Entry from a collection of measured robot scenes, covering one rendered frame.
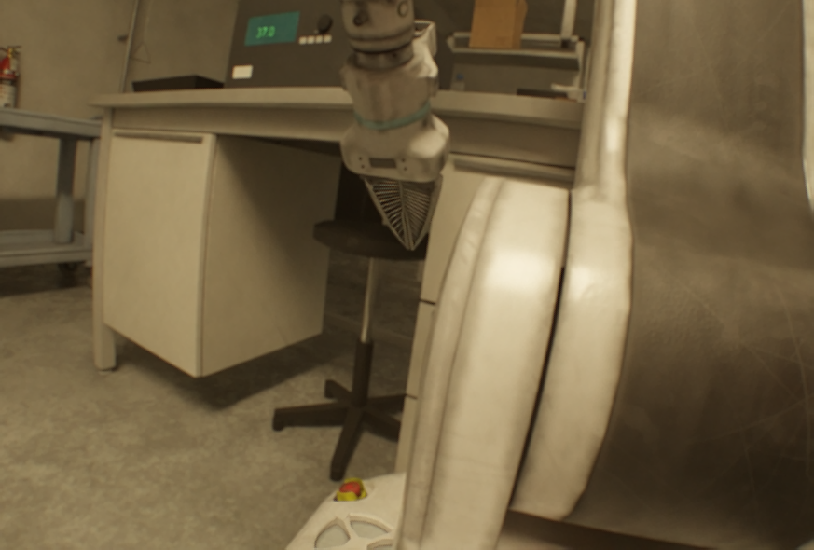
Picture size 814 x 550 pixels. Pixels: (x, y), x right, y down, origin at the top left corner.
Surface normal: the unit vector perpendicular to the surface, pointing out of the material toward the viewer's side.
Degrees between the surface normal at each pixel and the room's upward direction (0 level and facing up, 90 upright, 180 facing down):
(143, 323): 90
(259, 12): 90
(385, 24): 127
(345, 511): 1
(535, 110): 90
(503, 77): 90
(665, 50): 82
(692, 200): 42
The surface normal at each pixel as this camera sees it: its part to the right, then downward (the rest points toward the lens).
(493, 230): -0.07, -0.70
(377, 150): -0.30, 0.81
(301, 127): -0.39, 0.05
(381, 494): 0.14, -0.98
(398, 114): 0.25, 0.71
